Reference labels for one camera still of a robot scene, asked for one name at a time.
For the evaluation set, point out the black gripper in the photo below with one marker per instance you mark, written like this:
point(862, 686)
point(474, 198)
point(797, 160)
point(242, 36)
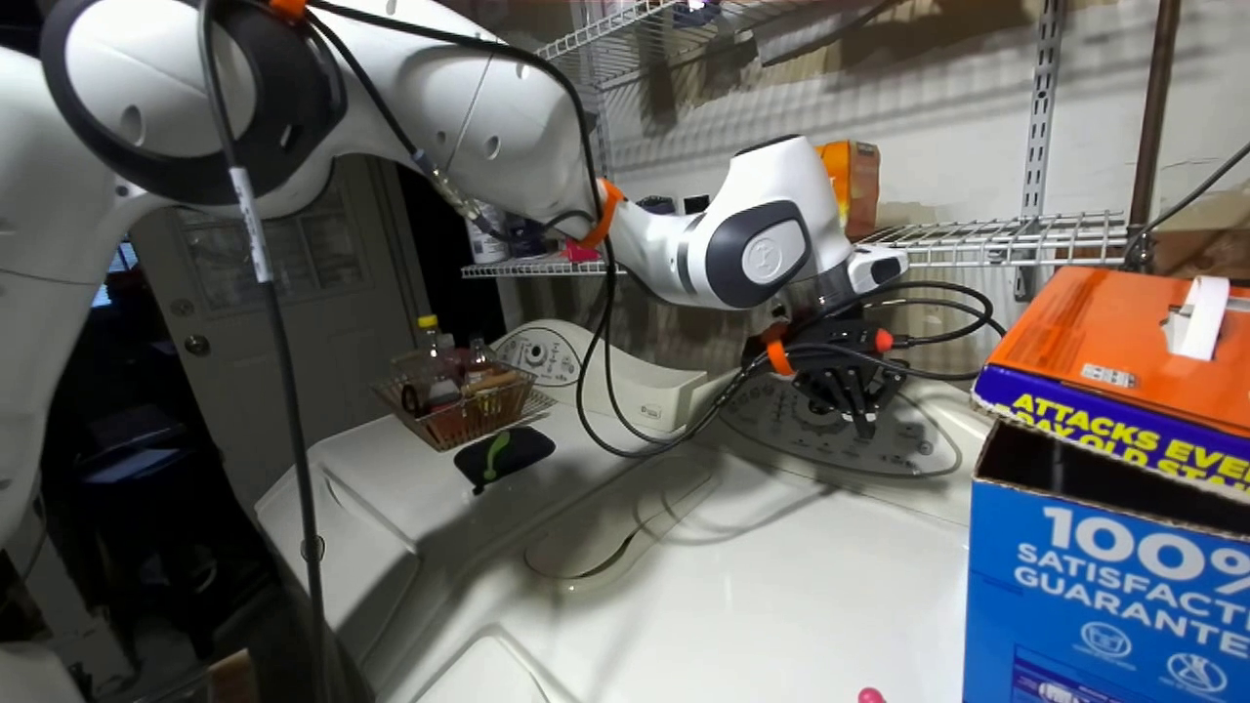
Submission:
point(844, 353)

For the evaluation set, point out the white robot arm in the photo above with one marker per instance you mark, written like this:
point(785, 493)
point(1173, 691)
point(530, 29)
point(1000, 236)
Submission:
point(242, 108)

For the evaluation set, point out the white washing machine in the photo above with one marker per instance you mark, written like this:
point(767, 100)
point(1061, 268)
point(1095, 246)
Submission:
point(710, 574)

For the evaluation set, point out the orange Kirkland box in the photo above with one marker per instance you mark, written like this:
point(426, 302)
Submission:
point(852, 170)

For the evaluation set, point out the blue orange detergent box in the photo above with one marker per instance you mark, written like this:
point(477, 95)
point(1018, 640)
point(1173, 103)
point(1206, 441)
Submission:
point(1112, 502)

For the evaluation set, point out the black pad with green mark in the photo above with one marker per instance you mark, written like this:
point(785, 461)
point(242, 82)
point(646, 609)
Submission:
point(501, 454)

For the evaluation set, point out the bottle with yellow cap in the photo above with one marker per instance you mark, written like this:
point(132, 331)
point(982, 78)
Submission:
point(426, 353)

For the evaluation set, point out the white dryer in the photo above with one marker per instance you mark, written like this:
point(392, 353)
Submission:
point(401, 519)

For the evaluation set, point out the gray door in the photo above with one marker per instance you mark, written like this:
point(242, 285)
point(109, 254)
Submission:
point(342, 298)

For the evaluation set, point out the wire wall shelf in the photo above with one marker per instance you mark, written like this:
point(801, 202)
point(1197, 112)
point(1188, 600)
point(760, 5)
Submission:
point(1009, 131)

